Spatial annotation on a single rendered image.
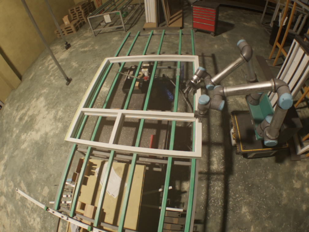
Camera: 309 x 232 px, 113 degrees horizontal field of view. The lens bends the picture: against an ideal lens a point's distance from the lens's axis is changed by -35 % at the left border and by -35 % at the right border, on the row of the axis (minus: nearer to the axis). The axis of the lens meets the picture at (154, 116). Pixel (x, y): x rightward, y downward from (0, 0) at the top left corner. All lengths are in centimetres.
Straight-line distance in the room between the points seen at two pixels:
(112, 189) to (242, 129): 191
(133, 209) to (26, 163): 279
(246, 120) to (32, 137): 430
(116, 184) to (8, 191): 307
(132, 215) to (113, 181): 42
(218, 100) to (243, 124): 122
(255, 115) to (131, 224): 189
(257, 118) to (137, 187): 161
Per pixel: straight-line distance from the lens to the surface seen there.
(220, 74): 171
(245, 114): 258
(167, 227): 194
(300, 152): 308
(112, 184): 176
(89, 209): 172
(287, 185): 291
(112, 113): 179
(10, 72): 671
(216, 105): 128
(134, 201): 167
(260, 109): 220
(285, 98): 125
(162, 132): 189
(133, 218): 167
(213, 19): 481
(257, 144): 240
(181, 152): 141
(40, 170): 342
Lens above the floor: 226
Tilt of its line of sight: 55 degrees down
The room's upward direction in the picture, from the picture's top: 13 degrees counter-clockwise
